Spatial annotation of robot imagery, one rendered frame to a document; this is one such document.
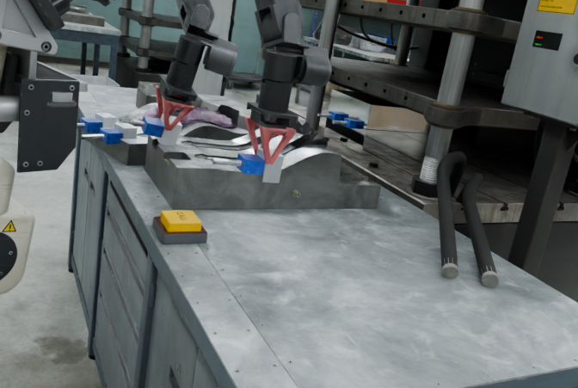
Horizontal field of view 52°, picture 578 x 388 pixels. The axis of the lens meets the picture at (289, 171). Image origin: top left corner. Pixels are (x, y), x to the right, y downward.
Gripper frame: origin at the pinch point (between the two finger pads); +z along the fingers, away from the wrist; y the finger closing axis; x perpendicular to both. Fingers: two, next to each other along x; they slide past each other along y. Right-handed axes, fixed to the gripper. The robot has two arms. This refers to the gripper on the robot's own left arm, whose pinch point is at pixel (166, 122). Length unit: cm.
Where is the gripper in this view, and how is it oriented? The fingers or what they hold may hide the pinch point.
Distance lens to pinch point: 135.1
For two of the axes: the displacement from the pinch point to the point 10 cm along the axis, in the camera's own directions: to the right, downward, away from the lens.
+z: -3.6, 8.7, 3.2
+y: -3.9, -4.6, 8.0
